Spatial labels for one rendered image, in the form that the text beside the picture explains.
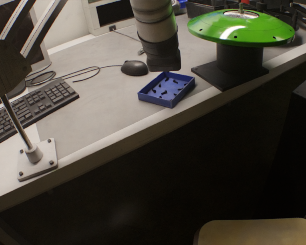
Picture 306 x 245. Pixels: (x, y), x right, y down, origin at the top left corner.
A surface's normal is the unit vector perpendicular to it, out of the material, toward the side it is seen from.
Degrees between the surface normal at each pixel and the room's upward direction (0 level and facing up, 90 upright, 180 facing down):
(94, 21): 90
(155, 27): 111
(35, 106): 6
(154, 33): 115
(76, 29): 90
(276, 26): 21
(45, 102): 6
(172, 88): 0
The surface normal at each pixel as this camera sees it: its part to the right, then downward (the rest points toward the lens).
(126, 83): -0.12, -0.78
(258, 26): -0.09, -0.56
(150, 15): -0.01, 0.91
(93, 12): 0.50, 0.49
